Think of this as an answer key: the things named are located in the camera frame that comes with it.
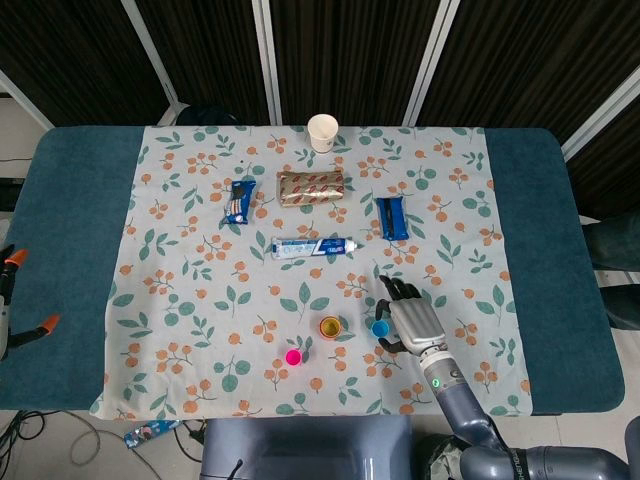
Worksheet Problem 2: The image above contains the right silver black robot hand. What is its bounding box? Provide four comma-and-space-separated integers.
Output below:
374, 274, 449, 357

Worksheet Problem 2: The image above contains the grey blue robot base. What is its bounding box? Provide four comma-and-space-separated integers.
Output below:
199, 417, 415, 480

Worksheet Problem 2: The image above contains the orange plastic cup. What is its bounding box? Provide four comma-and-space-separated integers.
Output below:
319, 314, 344, 341

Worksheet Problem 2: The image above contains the dark blue snack wrapper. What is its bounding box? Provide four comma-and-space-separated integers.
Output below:
375, 196, 411, 242

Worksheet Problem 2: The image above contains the blue white toothpaste tube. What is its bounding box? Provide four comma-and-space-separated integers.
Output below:
270, 236, 360, 261

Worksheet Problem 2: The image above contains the black trash bin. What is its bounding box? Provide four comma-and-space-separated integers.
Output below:
417, 432, 474, 480

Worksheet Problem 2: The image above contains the gold foil snack package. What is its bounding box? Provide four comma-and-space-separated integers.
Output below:
276, 168, 346, 209

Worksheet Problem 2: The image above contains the white paper cup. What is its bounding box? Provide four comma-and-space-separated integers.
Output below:
306, 114, 340, 154

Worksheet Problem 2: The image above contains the dark teal chair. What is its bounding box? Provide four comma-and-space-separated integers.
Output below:
582, 209, 640, 271

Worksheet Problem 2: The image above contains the blue cookie pack with picture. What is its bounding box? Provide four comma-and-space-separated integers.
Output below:
222, 178, 259, 227

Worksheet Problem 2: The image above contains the floral leaf print tablecloth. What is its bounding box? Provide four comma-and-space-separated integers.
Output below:
89, 124, 532, 421

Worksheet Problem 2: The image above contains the dark folding partition screen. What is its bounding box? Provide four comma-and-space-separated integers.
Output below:
0, 0, 640, 221

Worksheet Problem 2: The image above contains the blue cookie pack on floor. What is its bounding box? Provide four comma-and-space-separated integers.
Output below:
123, 418, 182, 450

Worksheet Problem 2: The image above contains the black bag behind table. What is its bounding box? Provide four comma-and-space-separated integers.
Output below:
174, 103, 241, 127

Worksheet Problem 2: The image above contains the teal table cover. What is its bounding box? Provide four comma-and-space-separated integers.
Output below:
0, 125, 626, 416

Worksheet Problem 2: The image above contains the black clamp with orange tips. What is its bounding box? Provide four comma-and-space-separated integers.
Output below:
0, 244, 30, 301
0, 313, 61, 352

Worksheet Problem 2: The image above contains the black cable with plug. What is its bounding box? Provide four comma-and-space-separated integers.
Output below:
172, 419, 207, 461

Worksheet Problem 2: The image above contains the grey floor cable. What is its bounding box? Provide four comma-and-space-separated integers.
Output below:
68, 418, 129, 466

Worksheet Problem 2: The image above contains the black floor cable bundle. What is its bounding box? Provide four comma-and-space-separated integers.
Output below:
0, 409, 47, 464

